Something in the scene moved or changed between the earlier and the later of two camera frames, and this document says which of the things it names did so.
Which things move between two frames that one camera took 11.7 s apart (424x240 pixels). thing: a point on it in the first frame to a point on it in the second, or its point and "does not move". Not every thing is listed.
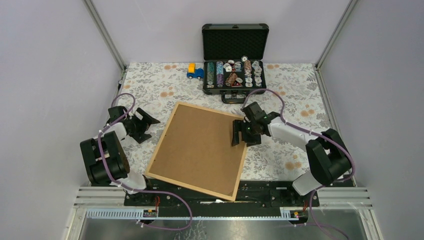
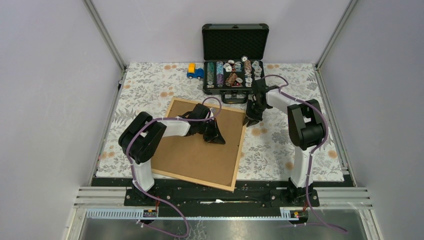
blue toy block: [199, 74] does not move
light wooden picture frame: [210, 111] to [237, 158]
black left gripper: [140, 136] to [214, 136]
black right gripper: [239, 125] to [249, 115]
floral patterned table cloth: [293, 94] does not move
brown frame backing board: [197, 150] does not move
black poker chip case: [234, 56] does not move
